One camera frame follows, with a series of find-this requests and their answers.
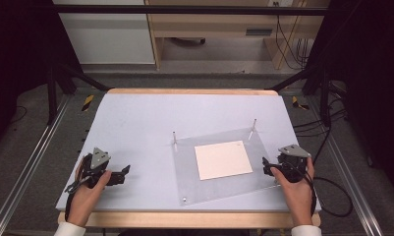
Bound clear acrylic photo frame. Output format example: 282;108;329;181
171;118;281;207

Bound white cabinet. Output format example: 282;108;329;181
52;0;156;66

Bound white table mat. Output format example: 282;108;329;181
55;92;323;213

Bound person's right hand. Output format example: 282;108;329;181
269;156;316;228

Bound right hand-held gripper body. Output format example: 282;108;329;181
273;144;312;184

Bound left hand-held gripper black cable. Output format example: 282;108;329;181
63;190;73;222

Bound wooden table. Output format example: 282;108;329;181
56;87;322;230

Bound person's left hand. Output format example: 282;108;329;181
66;161;113;228

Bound black desk cables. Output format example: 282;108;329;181
274;1;313;71

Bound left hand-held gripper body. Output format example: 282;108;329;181
64;147;120;194

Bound black metal stand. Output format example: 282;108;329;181
46;61;111;126
268;64;333;129

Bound light wooden desk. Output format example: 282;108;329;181
144;0;330;71

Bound aluminium floor rail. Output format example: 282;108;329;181
306;95;385;236
0;93;72;236

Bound boat painting picture card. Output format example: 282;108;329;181
194;140;254;182

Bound black floor cable bundle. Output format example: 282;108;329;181
292;81;348;140

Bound thin black floor cable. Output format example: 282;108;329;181
8;104;28;126

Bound yellow black tape strip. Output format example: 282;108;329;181
81;93;96;113
290;95;310;111

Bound black horizontal frame bar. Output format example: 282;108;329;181
52;4;330;17

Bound black curtain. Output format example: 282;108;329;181
302;0;394;203
0;0;84;156

